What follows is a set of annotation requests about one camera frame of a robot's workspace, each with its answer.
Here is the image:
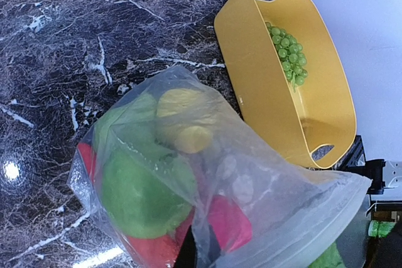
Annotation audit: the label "yellow toy lemon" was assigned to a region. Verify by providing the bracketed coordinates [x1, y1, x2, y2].
[156, 88, 216, 154]

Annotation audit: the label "clear dotted zip top bag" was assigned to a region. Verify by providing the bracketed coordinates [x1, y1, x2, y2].
[68, 67, 371, 267]

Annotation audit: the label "yellow plastic basket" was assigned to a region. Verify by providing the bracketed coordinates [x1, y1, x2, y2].
[214, 0, 357, 169]

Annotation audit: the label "green toy guava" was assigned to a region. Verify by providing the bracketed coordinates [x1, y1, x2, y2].
[101, 151, 197, 239]

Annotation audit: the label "green toy grapes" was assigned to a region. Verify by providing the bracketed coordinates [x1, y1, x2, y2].
[265, 22, 308, 92]

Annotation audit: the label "green toy cucumber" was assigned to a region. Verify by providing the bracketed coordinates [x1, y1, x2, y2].
[308, 242, 345, 268]

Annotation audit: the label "orange toy carrot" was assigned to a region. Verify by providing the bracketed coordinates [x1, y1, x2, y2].
[77, 142, 96, 183]

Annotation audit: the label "black front rail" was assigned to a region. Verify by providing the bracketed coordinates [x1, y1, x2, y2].
[334, 135, 366, 171]

